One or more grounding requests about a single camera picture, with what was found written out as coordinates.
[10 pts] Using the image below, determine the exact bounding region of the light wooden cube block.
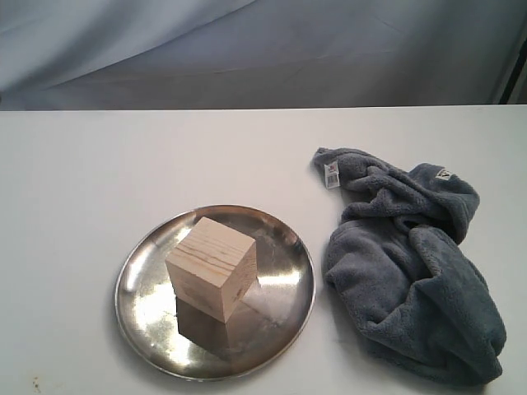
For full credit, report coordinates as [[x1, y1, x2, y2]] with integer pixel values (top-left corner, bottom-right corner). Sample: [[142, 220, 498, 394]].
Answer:
[[165, 217, 257, 323]]

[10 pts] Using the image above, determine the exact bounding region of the blue-grey backdrop curtain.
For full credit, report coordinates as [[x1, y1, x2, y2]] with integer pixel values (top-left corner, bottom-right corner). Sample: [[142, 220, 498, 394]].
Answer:
[[1, 1, 526, 110]]

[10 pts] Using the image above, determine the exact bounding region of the grey-blue fleece towel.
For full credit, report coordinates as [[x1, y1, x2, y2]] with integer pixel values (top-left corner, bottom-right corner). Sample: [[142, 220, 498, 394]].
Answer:
[[313, 147, 506, 386]]

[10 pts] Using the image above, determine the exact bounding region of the round stainless steel plate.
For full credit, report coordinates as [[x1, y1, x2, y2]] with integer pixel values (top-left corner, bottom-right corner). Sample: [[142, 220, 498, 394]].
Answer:
[[114, 205, 315, 381]]

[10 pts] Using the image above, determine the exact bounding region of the black stand pole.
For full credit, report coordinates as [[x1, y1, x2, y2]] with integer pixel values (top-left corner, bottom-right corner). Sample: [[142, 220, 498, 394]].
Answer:
[[493, 22, 526, 105]]

